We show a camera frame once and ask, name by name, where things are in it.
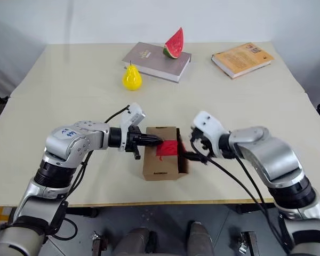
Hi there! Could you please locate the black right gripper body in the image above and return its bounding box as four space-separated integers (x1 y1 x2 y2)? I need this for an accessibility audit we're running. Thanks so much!
189 127 214 161

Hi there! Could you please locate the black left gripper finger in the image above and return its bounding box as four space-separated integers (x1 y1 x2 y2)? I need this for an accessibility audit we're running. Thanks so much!
140 139 161 147
140 133 164 141

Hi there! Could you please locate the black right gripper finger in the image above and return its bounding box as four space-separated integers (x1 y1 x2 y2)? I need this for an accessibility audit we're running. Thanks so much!
181 150 204 162

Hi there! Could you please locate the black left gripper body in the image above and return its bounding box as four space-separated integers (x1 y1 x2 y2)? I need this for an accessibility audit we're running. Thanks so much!
126 125 144 161

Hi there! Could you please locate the brown cardboard box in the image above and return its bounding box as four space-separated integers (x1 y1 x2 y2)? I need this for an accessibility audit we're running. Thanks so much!
142 126 190 182

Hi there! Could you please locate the red tape strip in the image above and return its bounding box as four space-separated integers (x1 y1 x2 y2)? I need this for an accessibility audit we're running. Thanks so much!
156 140 180 161

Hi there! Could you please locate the yellow toy pear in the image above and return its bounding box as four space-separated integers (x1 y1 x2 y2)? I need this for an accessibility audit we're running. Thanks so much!
122 60 143 92

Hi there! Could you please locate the grey hardcover book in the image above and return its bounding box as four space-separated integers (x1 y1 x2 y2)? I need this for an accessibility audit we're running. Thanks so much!
121 41 193 83

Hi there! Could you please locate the grey rounded robot leg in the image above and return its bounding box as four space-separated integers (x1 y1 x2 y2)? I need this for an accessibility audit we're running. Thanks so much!
116 226 157 256
187 221 214 256

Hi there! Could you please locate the red watermelon slice toy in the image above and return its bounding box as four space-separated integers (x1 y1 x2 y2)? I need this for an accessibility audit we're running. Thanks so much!
163 26 186 60

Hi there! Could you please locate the orange paperback book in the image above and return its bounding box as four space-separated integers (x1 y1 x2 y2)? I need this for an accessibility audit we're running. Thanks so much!
211 42 275 80

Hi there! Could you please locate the metal floor clamp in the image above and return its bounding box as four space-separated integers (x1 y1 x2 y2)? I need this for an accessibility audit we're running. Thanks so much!
237 230 258 256
91 230 109 256

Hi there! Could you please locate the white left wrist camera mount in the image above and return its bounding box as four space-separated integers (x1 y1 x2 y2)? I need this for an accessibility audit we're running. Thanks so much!
118 102 148 153

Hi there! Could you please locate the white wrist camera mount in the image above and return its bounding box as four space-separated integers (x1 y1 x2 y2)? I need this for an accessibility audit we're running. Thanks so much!
190 111 230 158
118 102 148 153

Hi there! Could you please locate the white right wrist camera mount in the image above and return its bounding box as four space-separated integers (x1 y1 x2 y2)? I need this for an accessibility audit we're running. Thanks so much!
190 111 230 158

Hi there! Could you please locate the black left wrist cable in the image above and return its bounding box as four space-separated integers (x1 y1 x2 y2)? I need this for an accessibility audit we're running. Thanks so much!
105 105 131 124

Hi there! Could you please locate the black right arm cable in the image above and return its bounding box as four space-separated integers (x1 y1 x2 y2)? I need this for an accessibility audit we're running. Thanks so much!
233 154 273 222
189 137 291 254

